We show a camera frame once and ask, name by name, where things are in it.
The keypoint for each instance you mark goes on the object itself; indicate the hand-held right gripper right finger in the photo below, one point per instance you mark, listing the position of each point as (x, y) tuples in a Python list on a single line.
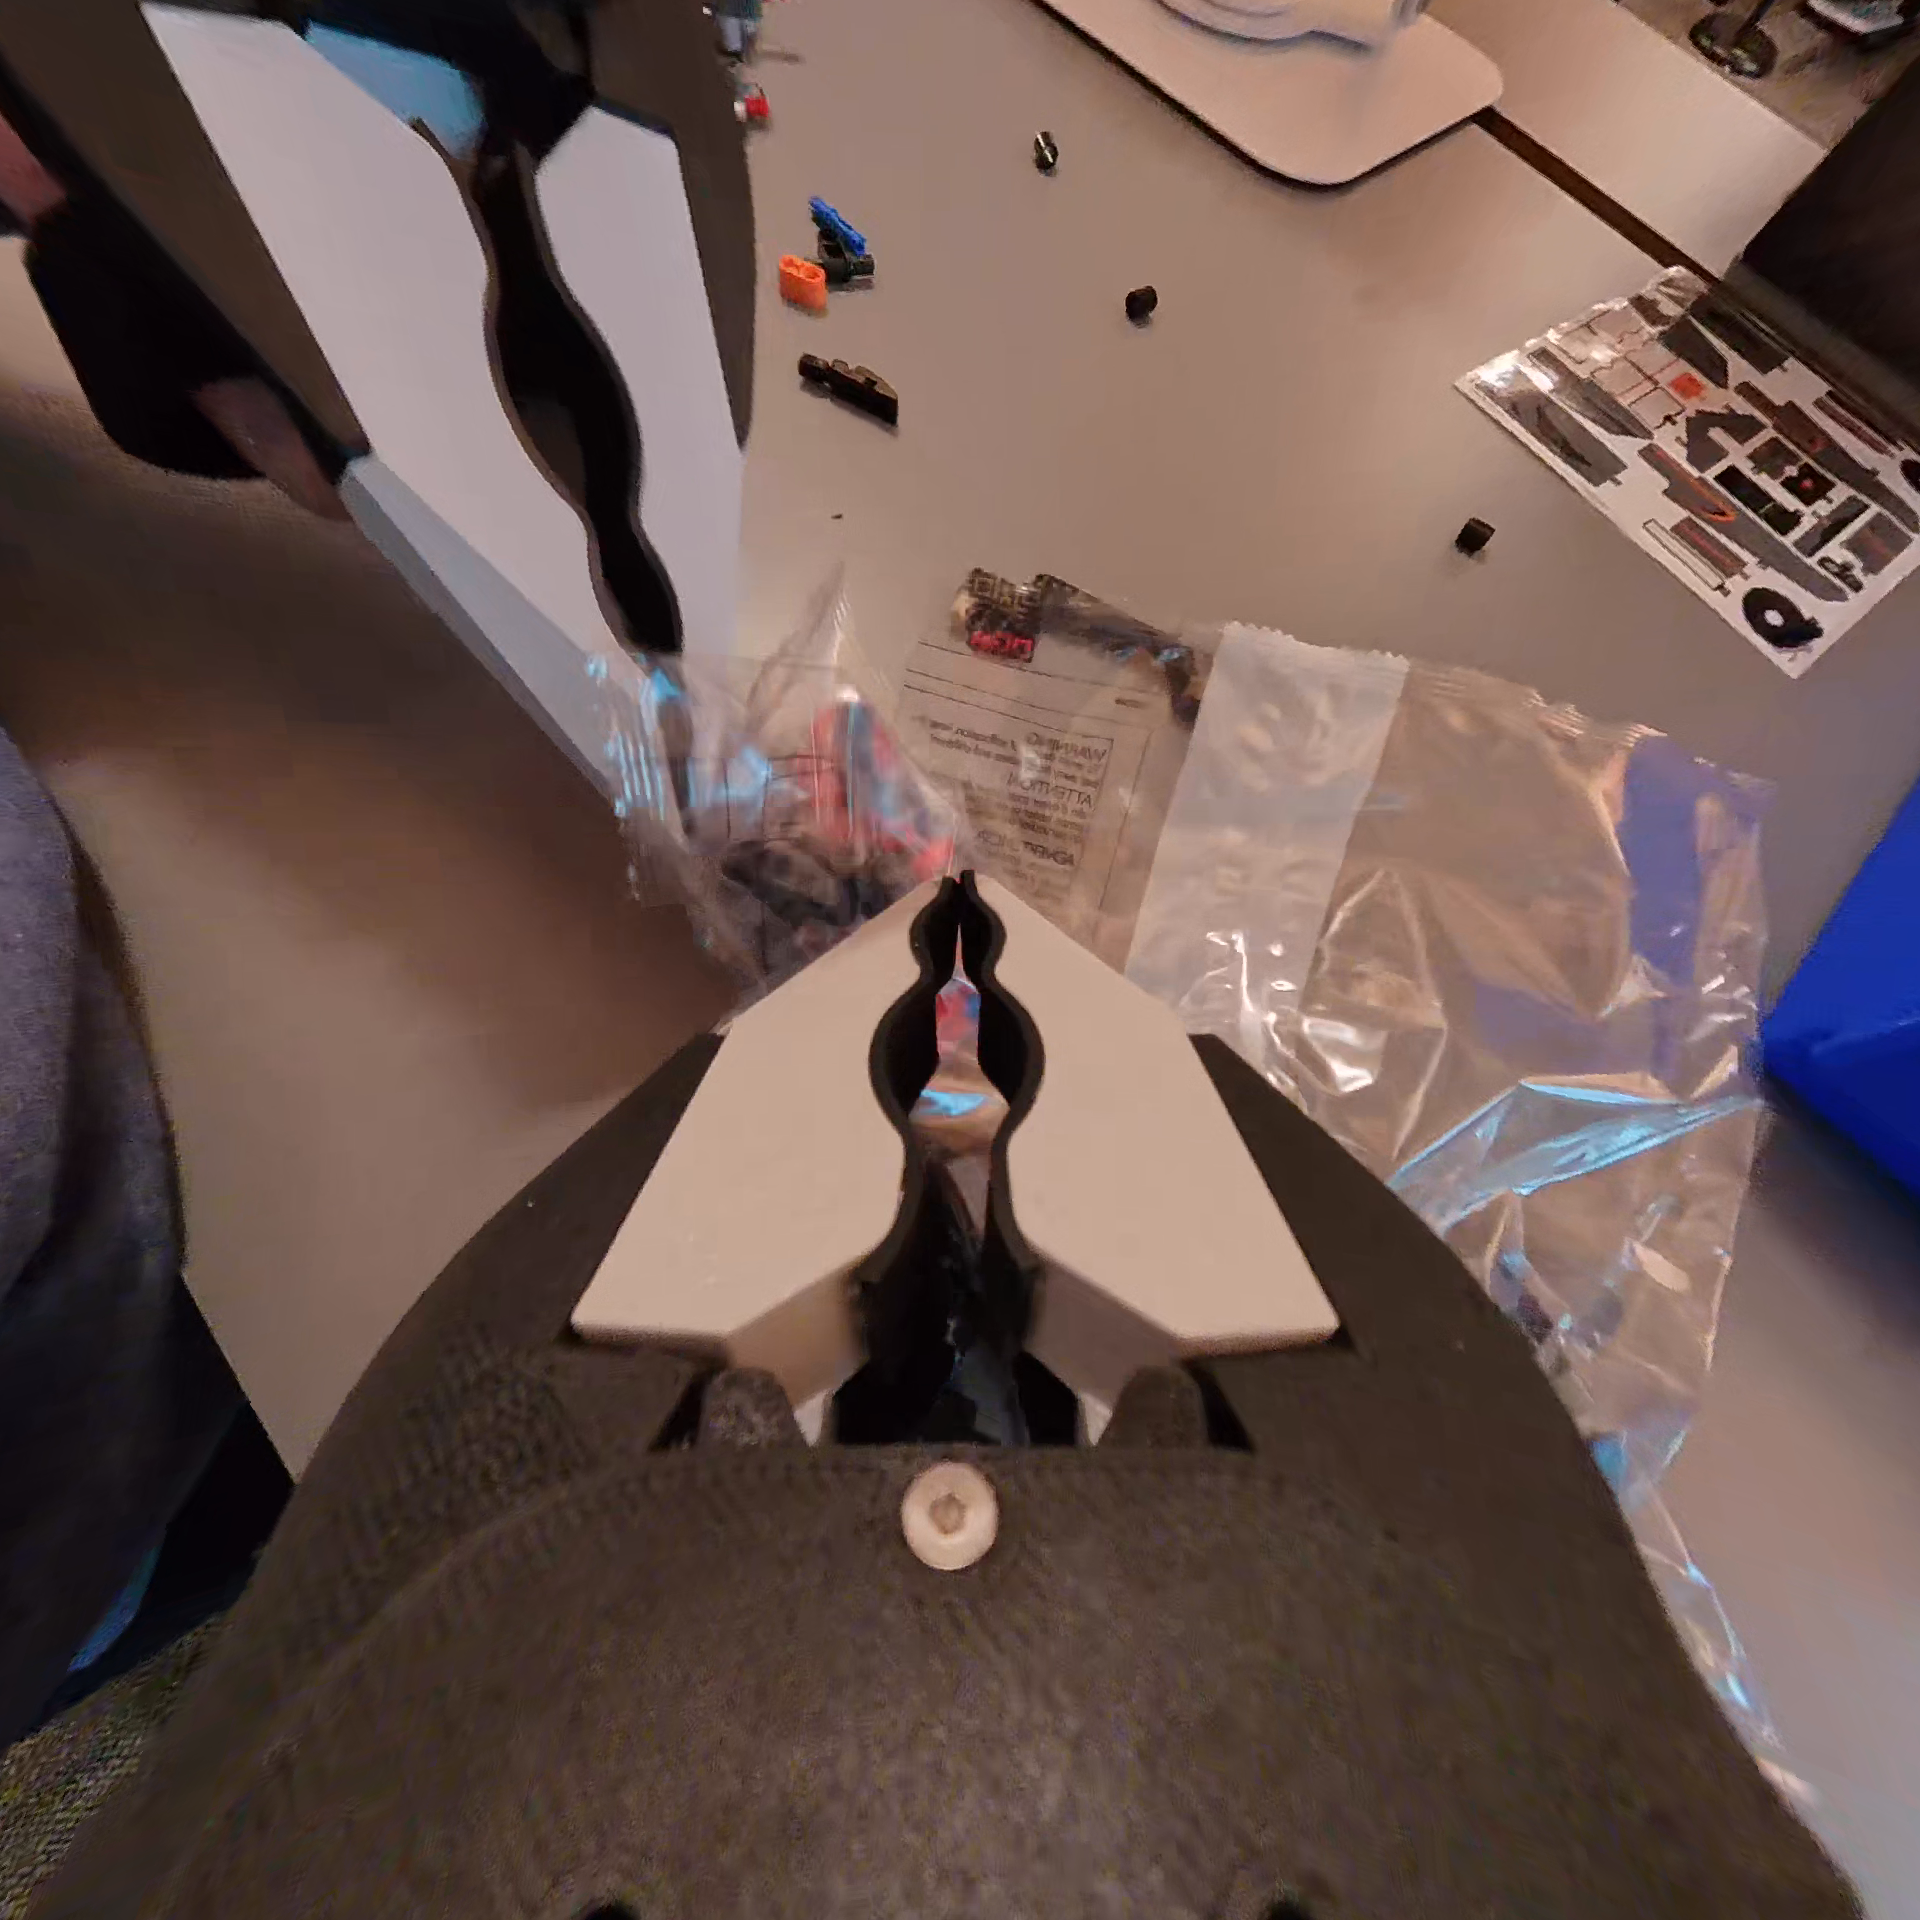
[(1155, 1184)]

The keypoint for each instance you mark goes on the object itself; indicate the orange lego connector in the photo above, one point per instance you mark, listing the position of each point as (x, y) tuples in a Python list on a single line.
[(803, 284)]

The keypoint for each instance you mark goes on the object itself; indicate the sticker sheet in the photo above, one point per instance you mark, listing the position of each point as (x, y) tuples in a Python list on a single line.
[(1709, 450)]

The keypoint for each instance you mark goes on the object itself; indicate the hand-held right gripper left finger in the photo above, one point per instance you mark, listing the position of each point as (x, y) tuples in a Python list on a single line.
[(749, 1184)]

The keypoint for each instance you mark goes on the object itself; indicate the person's left hand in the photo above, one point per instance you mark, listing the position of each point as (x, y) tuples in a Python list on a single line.
[(254, 444)]

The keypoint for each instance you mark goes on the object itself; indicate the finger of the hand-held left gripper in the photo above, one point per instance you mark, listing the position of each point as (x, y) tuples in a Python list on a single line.
[(346, 271), (646, 300)]

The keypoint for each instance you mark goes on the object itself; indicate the small clear bag lego pins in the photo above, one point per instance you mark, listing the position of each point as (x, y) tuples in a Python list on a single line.
[(780, 795)]

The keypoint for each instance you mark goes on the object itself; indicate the blue lego pin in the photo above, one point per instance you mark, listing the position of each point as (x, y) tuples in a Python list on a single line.
[(836, 222)]

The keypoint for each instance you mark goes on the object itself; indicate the blue storage bin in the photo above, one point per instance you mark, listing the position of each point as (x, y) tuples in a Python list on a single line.
[(1859, 992)]

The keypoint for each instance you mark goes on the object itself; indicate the white monitor stand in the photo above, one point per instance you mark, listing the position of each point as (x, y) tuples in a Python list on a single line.
[(1290, 106)]

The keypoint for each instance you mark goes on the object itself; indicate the large clear plastic bag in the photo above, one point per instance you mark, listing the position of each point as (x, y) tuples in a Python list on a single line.
[(1499, 842)]

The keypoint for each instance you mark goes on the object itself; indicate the black lego pin connector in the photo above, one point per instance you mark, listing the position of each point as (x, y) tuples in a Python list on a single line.
[(847, 264)]

